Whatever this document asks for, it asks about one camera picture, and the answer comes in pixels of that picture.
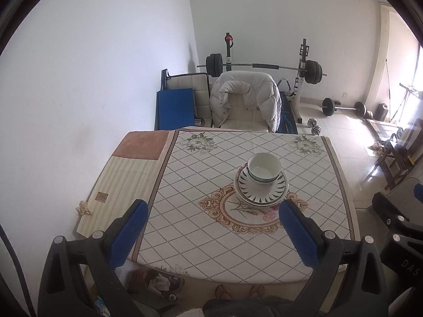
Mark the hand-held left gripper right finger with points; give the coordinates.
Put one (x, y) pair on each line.
(299, 237)

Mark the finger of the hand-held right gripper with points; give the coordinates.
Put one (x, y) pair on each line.
(418, 193)
(386, 206)

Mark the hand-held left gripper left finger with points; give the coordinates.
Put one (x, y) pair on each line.
(129, 234)

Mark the grey floral white plate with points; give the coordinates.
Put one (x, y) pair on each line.
(261, 204)

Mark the blue-rimmed white bowl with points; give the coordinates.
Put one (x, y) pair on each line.
(264, 166)

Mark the pink floral white plate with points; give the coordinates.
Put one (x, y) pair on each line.
(239, 171)

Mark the long barbell with black plates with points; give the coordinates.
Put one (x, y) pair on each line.
(241, 67)

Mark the beige round-backed chair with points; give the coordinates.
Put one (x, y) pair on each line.
(401, 194)

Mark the dark wooden chair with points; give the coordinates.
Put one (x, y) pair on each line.
(393, 158)

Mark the crumpled yellowish tissue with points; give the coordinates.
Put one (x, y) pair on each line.
(84, 208)

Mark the floral printed bag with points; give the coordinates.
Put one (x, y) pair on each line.
(158, 280)

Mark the beige brown striped mat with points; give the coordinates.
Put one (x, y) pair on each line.
(125, 178)

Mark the pair of light shoes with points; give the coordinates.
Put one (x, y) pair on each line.
(376, 146)

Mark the person's right foot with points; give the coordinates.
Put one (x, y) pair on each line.
(256, 291)

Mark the person's foot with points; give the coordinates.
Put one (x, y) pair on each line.
(223, 291)
(256, 291)

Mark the floral diamond-pattern tablecloth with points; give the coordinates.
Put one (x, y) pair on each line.
(198, 237)

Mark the small metal can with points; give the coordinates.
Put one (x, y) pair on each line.
(172, 297)

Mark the person's grey clothing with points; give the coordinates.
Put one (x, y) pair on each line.
(244, 307)

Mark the dark waste bin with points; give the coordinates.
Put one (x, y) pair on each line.
(383, 112)

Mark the dark kettlebell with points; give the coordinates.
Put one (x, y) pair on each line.
(369, 114)

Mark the person's left foot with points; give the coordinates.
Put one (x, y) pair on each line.
(223, 291)

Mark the metal exercise stand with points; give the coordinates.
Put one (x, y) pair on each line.
(409, 92)

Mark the short barbell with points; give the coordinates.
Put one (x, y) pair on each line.
(343, 107)

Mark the chrome dumbbell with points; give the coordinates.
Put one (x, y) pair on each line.
(314, 126)

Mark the thin dark stick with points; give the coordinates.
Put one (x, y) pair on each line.
(388, 86)

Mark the blue bench pad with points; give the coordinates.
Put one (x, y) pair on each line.
(287, 119)

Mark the blue folded exercise mat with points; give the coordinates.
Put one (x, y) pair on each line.
(175, 109)

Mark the cream upholstered chair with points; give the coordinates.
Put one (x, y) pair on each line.
(241, 115)

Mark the white down jacket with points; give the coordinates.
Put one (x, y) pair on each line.
(267, 102)

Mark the white barbell rack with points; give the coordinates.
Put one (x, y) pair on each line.
(303, 56)

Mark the cream folded chair black frame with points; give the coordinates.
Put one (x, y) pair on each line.
(186, 82)

